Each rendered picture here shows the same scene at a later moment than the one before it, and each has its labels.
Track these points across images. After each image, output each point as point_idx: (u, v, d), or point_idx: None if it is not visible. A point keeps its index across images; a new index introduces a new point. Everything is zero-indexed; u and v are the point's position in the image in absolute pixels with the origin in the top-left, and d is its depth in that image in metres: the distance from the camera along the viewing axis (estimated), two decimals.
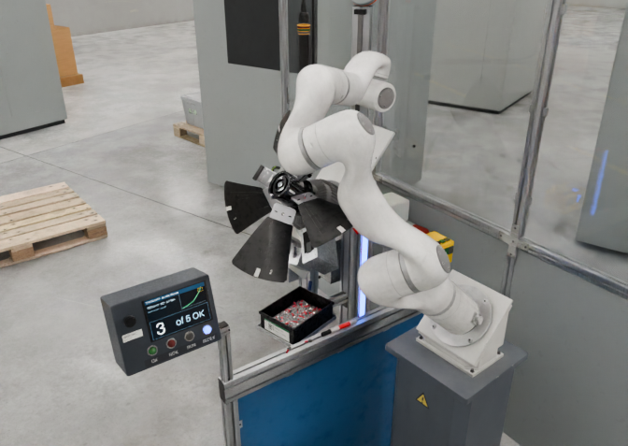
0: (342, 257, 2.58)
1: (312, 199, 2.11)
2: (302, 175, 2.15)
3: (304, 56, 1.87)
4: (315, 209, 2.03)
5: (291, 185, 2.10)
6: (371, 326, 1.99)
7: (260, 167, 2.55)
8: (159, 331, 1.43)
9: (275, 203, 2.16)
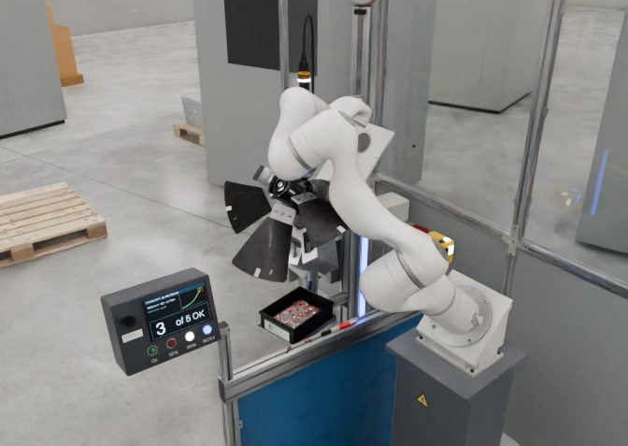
0: (342, 257, 2.58)
1: (312, 199, 2.11)
2: None
3: None
4: (315, 209, 2.03)
5: (291, 185, 2.10)
6: (371, 326, 1.99)
7: (260, 167, 2.55)
8: (159, 331, 1.43)
9: (275, 203, 2.16)
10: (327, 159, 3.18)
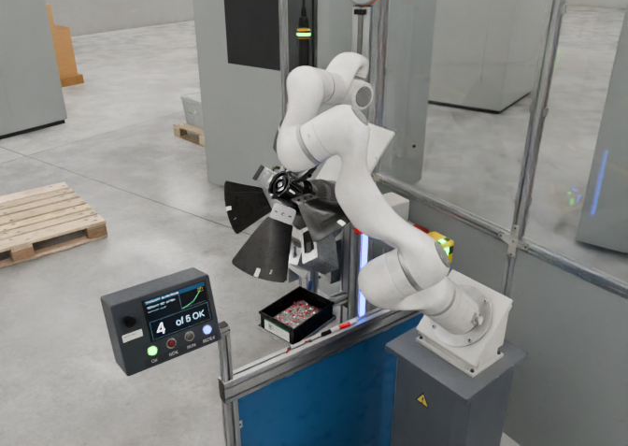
0: (342, 257, 2.58)
1: (312, 199, 2.11)
2: (302, 175, 2.15)
3: (304, 61, 1.88)
4: (315, 208, 2.02)
5: (291, 185, 2.10)
6: (371, 326, 1.99)
7: (260, 167, 2.55)
8: (159, 331, 1.43)
9: (275, 203, 2.16)
10: (327, 159, 3.18)
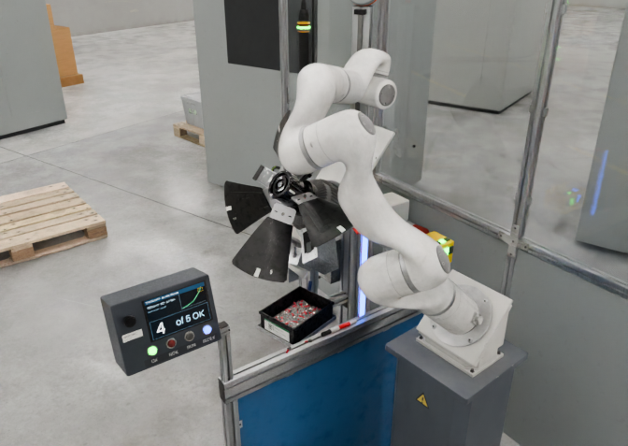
0: (342, 257, 2.58)
1: (286, 221, 2.15)
2: (299, 197, 2.11)
3: (304, 54, 1.87)
4: (268, 236, 2.13)
5: (278, 198, 2.11)
6: (371, 326, 1.99)
7: (260, 167, 2.55)
8: (159, 331, 1.43)
9: None
10: None
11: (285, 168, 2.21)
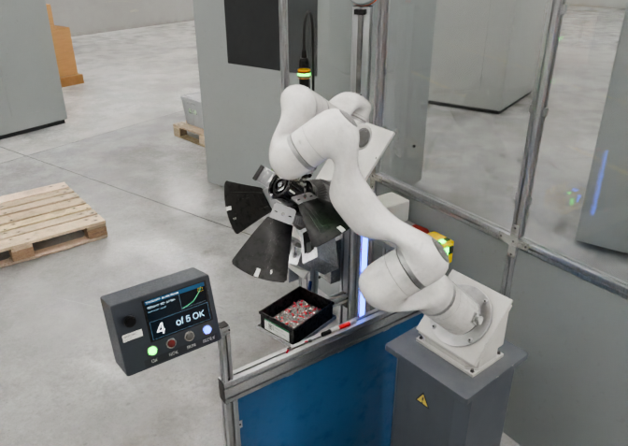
0: (342, 257, 2.58)
1: (286, 221, 2.15)
2: (299, 197, 2.11)
3: None
4: (268, 236, 2.13)
5: (278, 198, 2.11)
6: (371, 326, 1.99)
7: (260, 167, 2.55)
8: (159, 331, 1.43)
9: None
10: (327, 159, 3.18)
11: None
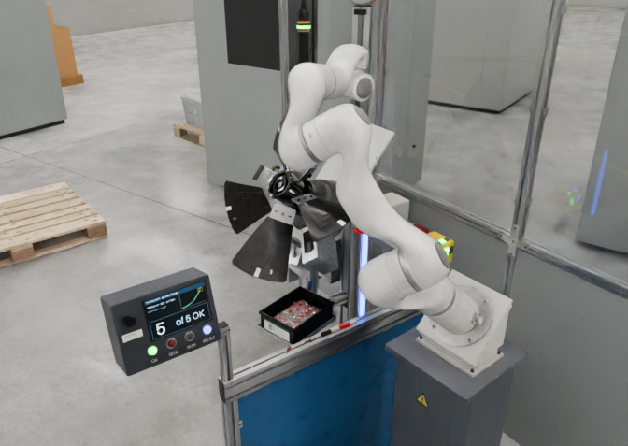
0: (342, 257, 2.58)
1: (286, 221, 2.15)
2: (299, 198, 2.11)
3: (304, 54, 1.87)
4: (268, 236, 2.13)
5: (278, 198, 2.11)
6: (371, 326, 1.99)
7: (260, 167, 2.55)
8: (159, 331, 1.43)
9: None
10: (327, 159, 3.18)
11: (285, 168, 2.21)
